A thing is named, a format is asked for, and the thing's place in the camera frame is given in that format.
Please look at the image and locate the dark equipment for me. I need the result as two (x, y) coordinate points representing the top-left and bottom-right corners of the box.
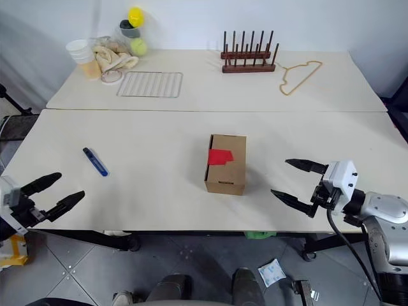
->
(381, 72), (408, 145)

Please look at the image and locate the white paper cup stack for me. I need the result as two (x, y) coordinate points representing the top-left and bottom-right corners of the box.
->
(66, 39), (94, 65)

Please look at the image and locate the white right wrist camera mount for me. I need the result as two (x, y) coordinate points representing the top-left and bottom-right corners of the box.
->
(321, 160), (359, 215)

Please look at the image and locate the yellow frame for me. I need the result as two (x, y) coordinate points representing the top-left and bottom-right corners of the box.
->
(0, 233), (30, 267)

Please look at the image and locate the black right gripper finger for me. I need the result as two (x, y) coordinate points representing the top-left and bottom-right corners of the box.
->
(284, 158), (330, 175)
(270, 189), (317, 219)

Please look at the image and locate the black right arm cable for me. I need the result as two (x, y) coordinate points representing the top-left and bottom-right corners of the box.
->
(326, 207), (384, 304)

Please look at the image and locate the green object under table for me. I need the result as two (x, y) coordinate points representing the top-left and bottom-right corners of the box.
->
(244, 230), (277, 240)

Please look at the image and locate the red tape strip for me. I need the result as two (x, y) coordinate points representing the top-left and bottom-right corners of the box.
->
(207, 148), (235, 166)

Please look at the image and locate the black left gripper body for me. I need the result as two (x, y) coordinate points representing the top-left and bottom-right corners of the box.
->
(10, 190), (49, 228)

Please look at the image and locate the dark wooden peg rack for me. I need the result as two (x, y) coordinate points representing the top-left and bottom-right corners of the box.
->
(220, 30), (281, 75)

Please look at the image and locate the yellow plastic ball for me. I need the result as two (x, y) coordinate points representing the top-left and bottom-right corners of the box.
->
(127, 6), (145, 28)

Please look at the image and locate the black table leg with caster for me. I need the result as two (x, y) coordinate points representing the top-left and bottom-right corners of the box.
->
(299, 232), (353, 263)

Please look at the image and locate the green tennis ball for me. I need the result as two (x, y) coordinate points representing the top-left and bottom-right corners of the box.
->
(129, 38), (149, 57)

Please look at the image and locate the tan clothes hanger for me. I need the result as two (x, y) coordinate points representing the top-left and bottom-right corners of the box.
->
(279, 60), (323, 96)

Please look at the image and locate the grey shoe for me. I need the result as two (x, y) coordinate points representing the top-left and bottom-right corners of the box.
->
(112, 289), (144, 306)

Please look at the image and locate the black tripod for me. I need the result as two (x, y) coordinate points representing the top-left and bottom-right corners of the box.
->
(0, 84), (41, 116)

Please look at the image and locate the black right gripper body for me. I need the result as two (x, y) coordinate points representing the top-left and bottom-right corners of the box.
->
(310, 182), (344, 213)

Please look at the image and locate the metal wire rack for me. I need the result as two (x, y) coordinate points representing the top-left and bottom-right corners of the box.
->
(115, 71), (184, 98)

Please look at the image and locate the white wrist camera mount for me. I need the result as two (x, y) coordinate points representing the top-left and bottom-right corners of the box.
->
(0, 176), (29, 236)
(321, 160), (359, 215)

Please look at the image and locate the clear tape roll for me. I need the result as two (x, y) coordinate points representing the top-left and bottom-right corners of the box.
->
(100, 69), (125, 87)

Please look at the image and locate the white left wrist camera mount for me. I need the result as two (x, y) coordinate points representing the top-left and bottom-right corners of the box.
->
(0, 176), (29, 236)

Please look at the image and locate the white packet on floor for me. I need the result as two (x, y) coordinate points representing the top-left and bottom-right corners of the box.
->
(257, 258), (286, 287)

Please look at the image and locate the metal floor bracket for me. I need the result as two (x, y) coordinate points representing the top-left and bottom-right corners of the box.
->
(291, 279), (321, 306)

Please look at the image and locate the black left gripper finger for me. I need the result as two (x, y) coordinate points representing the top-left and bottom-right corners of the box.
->
(44, 191), (86, 222)
(19, 172), (62, 196)

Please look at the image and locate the brown cardboard box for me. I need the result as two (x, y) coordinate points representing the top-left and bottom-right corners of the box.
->
(203, 133), (249, 196)

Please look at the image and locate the beige towel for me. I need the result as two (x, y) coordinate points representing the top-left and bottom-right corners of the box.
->
(91, 43), (140, 73)

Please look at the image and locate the clear plastic bag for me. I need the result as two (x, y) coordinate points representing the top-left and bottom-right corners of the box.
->
(89, 27), (133, 54)

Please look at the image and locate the dark rounded shape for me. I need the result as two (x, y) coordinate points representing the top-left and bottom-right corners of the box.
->
(231, 268), (267, 306)
(149, 273), (194, 303)

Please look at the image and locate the black mesh panel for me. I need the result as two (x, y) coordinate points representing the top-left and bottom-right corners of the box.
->
(0, 115), (41, 142)

